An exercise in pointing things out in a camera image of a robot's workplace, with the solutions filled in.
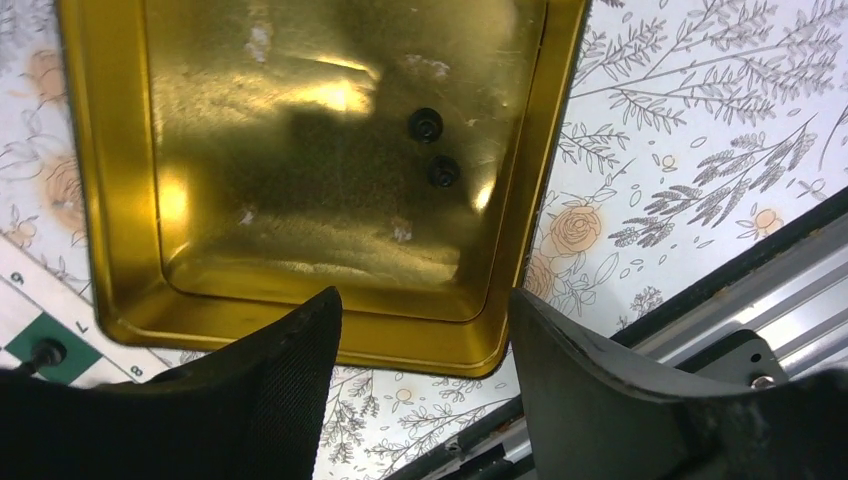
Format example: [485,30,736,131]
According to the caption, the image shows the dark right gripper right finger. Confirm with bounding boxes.
[508,289,847,479]

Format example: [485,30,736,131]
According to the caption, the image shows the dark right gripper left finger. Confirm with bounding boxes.
[1,287,343,479]

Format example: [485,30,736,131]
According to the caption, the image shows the black chess piece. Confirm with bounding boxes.
[13,338,67,377]

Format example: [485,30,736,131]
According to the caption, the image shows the green white chess board mat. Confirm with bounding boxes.
[1,238,173,388]

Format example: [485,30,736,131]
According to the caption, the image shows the gold tin box right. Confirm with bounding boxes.
[55,1,590,378]

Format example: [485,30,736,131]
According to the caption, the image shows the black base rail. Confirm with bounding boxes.
[398,192,847,479]

